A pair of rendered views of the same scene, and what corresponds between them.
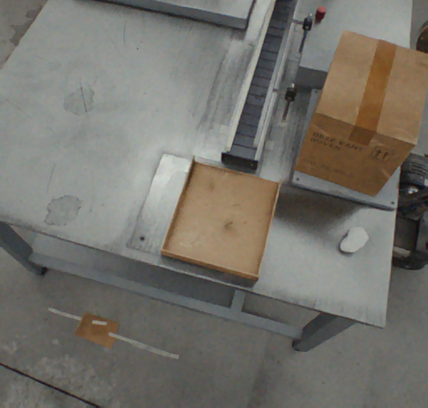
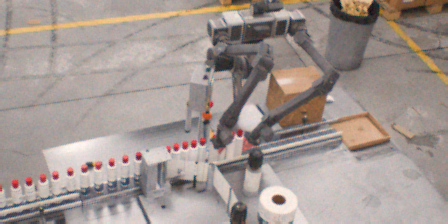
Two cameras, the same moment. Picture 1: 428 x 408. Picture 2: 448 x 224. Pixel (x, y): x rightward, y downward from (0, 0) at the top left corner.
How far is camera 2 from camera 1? 433 cm
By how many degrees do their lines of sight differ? 72
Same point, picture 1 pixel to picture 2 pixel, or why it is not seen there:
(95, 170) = (389, 175)
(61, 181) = (404, 182)
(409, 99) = (298, 71)
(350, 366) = not seen: hidden behind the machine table
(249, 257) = (363, 120)
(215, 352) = not seen: hidden behind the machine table
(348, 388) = not seen: hidden behind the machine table
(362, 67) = (297, 84)
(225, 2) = (266, 176)
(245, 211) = (350, 128)
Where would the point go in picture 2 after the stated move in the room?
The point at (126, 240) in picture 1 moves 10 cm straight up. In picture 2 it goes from (397, 151) to (401, 139)
